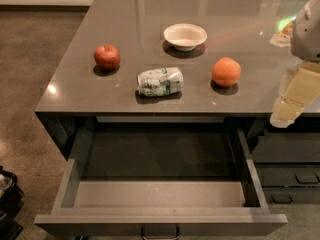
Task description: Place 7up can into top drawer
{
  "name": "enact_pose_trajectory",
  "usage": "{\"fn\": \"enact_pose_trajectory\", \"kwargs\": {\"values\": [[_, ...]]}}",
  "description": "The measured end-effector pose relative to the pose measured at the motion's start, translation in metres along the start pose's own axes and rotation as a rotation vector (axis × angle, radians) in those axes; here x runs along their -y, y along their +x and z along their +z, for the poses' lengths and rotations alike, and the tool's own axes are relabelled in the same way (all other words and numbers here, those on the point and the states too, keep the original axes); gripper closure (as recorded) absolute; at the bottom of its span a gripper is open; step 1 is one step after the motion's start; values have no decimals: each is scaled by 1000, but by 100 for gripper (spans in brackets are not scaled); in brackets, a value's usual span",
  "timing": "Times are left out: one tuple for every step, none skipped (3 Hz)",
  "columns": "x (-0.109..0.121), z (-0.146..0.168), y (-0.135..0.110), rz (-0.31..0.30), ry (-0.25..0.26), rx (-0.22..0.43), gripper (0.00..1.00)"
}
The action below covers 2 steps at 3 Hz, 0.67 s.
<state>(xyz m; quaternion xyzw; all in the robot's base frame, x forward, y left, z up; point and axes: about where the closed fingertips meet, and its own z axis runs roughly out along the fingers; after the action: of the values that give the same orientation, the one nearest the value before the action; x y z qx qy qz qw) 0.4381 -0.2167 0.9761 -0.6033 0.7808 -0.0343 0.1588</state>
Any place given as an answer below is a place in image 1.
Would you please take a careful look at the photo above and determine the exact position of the black cart on floor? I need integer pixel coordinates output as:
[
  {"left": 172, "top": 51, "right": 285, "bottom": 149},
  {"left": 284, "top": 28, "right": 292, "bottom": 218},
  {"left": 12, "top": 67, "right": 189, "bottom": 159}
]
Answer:
[{"left": 0, "top": 167, "right": 23, "bottom": 240}]

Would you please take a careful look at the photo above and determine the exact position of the open grey top drawer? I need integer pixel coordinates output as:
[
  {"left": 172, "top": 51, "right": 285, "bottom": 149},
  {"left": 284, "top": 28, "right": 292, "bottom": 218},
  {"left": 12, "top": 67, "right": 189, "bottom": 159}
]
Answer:
[{"left": 35, "top": 117, "right": 288, "bottom": 237}]

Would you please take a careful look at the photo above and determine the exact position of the metal drawer handle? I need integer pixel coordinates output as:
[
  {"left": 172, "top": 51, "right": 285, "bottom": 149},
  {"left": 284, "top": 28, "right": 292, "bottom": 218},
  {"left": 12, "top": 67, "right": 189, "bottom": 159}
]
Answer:
[{"left": 141, "top": 225, "right": 180, "bottom": 240}]

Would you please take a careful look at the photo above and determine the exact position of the orange fruit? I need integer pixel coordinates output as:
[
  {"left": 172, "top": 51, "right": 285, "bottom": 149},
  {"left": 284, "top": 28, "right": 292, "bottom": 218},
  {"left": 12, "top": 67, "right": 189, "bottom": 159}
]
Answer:
[{"left": 211, "top": 57, "right": 241, "bottom": 87}]

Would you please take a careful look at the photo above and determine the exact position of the white paper bowl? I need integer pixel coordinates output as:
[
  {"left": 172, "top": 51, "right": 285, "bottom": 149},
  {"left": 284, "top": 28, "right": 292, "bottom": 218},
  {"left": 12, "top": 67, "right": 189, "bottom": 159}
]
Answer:
[{"left": 163, "top": 23, "right": 207, "bottom": 51}]

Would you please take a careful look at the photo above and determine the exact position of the crushed 7up can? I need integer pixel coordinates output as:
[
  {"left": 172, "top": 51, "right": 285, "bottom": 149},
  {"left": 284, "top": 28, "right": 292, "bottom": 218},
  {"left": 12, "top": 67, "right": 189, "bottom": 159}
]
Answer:
[{"left": 137, "top": 67, "right": 184, "bottom": 97}]

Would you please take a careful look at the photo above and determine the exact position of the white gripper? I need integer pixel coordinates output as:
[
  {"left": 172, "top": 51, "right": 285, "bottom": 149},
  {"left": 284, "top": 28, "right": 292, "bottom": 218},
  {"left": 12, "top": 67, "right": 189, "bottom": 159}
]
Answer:
[{"left": 270, "top": 0, "right": 320, "bottom": 128}]

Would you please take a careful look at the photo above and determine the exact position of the red apple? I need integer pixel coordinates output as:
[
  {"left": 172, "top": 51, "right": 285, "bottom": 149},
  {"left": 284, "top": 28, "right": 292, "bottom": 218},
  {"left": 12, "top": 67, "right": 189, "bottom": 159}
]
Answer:
[{"left": 94, "top": 44, "right": 120, "bottom": 70}]

